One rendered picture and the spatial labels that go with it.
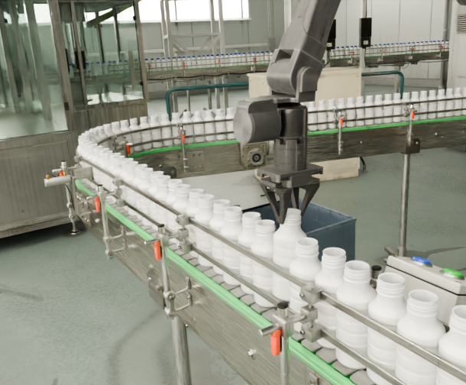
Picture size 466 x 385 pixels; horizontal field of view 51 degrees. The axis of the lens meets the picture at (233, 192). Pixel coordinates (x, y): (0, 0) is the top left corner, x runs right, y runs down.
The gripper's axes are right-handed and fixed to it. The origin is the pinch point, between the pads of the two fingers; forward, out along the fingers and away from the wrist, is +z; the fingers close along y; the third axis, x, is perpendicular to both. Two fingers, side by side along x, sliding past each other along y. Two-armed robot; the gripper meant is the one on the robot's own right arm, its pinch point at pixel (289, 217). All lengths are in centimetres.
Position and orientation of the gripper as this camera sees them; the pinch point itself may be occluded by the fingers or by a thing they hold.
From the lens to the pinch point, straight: 88.0
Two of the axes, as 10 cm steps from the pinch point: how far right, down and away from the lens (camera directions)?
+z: 0.2, 9.6, 2.7
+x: 5.3, 2.2, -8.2
